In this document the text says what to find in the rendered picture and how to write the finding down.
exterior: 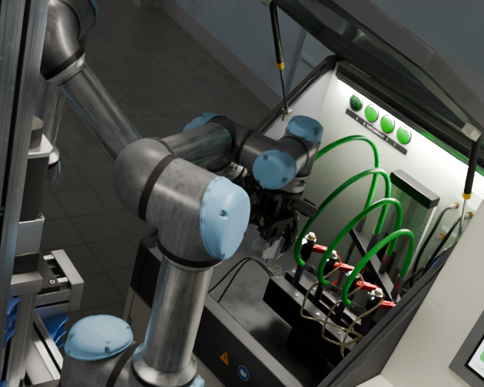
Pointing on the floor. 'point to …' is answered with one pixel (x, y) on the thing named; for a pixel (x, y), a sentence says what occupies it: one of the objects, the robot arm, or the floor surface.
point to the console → (452, 304)
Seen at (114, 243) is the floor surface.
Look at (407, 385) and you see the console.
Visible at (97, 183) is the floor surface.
